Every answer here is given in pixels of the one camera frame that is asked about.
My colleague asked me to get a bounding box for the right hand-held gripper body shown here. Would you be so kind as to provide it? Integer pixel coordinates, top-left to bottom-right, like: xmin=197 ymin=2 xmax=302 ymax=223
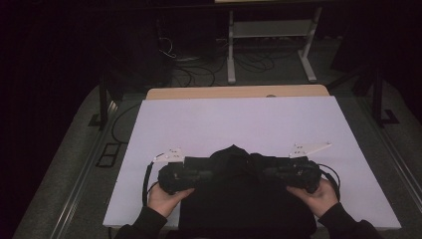
xmin=267 ymin=141 xmax=332 ymax=194

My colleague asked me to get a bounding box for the thin black curved cable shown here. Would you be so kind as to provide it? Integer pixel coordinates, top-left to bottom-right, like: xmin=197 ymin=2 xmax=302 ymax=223
xmin=110 ymin=103 xmax=142 ymax=145

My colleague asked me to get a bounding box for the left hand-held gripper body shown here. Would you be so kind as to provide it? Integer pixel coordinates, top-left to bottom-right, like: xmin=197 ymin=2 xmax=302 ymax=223
xmin=152 ymin=147 xmax=202 ymax=196

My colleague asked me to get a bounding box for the tangle of black floor cables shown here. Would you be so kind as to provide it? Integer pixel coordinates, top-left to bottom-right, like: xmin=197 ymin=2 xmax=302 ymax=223
xmin=171 ymin=49 xmax=277 ymax=88

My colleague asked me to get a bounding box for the left hand-held gripper cable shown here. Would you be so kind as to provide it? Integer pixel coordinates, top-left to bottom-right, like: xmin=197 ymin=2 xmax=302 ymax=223
xmin=141 ymin=160 xmax=161 ymax=207

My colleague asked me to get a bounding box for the black metal stand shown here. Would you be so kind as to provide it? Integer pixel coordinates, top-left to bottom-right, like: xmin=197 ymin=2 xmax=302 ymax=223
xmin=326 ymin=64 xmax=401 ymax=127
xmin=88 ymin=73 xmax=126 ymax=129

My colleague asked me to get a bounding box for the metal floor rail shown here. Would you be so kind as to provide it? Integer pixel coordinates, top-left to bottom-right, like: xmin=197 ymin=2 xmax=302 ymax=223
xmin=356 ymin=98 xmax=422 ymax=213
xmin=49 ymin=99 xmax=119 ymax=239

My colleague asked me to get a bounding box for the white foam board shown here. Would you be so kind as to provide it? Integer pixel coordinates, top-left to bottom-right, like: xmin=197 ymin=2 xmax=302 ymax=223
xmin=103 ymin=96 xmax=403 ymax=231

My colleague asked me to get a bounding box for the thin white cable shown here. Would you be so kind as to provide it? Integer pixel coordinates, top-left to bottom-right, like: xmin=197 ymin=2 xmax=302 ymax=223
xmin=158 ymin=35 xmax=177 ymax=60

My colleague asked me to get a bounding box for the person's right hand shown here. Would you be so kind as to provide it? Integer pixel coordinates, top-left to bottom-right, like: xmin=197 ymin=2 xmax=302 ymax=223
xmin=286 ymin=177 xmax=339 ymax=219

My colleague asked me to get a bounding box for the hand-held gripper cable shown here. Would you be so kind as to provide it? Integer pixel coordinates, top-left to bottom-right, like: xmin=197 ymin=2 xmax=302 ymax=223
xmin=141 ymin=160 xmax=161 ymax=207
xmin=316 ymin=162 xmax=342 ymax=202

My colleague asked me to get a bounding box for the right hand-held gripper cable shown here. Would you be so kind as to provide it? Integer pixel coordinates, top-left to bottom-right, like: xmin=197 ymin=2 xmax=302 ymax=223
xmin=316 ymin=162 xmax=342 ymax=202

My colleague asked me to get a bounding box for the black tank top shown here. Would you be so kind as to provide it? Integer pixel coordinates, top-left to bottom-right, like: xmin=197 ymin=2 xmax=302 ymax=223
xmin=178 ymin=144 xmax=317 ymax=239

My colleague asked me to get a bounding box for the white metal stand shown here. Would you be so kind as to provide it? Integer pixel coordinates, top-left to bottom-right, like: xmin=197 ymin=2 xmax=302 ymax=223
xmin=226 ymin=6 xmax=323 ymax=85

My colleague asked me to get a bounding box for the person's left hand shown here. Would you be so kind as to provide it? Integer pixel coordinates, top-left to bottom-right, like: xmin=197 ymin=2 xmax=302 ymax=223
xmin=146 ymin=183 xmax=196 ymax=219

